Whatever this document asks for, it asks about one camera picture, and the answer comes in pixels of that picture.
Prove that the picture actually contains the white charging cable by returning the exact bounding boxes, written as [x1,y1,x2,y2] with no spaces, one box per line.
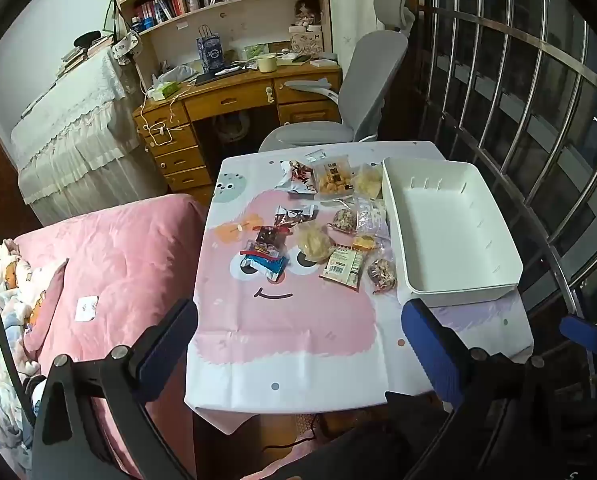
[137,92,192,148]

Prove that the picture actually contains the doll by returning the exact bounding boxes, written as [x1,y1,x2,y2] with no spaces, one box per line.
[291,0,324,28]

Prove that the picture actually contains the clear packet pale crisps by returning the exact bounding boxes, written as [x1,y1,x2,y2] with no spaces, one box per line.
[293,221,335,264]

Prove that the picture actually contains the dark brown snack packet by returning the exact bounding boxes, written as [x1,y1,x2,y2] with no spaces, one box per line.
[252,225,292,256]

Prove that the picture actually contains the green white label packet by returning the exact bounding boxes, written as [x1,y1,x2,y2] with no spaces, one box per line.
[319,245,367,291]

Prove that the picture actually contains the metal window grille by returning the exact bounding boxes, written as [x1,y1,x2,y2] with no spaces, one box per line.
[419,0,597,361]

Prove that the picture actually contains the stack of books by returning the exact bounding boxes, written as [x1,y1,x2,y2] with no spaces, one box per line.
[58,35,115,75]

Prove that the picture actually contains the clear packet yellow puffs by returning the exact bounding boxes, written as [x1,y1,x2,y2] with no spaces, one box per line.
[313,155,355,196]

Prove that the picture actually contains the clear packet orange snack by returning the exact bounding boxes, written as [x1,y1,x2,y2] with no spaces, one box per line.
[353,164,384,200]

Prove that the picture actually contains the grey office chair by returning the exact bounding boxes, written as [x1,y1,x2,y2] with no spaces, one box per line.
[258,0,415,153]

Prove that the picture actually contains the row of red books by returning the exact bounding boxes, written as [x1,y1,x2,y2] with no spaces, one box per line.
[131,0,185,29]

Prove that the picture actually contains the green tissue pack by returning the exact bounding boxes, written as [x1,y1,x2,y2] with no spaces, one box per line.
[148,81,182,101]

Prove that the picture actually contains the white plastic storage box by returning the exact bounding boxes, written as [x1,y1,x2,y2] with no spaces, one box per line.
[381,156,524,307]

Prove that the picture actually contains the wooden bookshelf hutch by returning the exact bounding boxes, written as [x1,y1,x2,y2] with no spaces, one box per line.
[109,0,332,86]

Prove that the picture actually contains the waste bin with bag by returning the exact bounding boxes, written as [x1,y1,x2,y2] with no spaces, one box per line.
[213,112,252,143]

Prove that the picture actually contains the white label patch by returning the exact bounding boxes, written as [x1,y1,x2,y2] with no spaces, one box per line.
[75,295,99,322]

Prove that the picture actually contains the wooden desk with drawers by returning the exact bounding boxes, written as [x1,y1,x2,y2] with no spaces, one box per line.
[132,62,344,206]

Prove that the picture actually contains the black desk mat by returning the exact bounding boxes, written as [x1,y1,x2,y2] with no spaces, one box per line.
[193,71,235,86]

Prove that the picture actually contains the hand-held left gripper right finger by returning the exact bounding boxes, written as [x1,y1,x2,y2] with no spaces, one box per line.
[400,298,569,480]

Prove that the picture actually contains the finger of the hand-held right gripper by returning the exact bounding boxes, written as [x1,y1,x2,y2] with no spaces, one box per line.
[560,314,597,391]

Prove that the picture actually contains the blue red white packet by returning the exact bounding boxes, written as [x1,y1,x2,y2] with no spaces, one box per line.
[238,247,290,283]

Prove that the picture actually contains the floral fabric bag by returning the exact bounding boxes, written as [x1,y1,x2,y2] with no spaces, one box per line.
[111,30,143,66]

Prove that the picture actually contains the pink quilt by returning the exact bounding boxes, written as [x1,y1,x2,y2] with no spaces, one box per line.
[13,194,209,478]

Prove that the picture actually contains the silver red chips packet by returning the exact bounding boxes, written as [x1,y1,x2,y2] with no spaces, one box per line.
[278,160,319,195]

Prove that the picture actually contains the cardboard box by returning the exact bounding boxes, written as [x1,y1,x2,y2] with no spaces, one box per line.
[289,27,324,56]

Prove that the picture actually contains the thin black floor cable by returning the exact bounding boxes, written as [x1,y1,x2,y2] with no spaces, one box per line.
[263,415,324,456]

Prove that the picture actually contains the white plastic bag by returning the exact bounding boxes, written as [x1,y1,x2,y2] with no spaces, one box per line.
[153,64,202,86]

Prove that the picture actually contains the pink cartoon tablecloth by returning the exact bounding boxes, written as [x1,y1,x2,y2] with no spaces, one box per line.
[185,141,534,436]

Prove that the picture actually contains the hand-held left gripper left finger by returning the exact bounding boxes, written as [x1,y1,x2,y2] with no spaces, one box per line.
[31,299,199,480]

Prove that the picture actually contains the blue gift bag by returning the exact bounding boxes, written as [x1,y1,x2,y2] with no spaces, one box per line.
[196,25,225,73]

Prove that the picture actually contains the clear packet round nut cake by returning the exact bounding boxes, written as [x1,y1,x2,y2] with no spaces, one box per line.
[327,207,359,235]
[366,257,398,295]

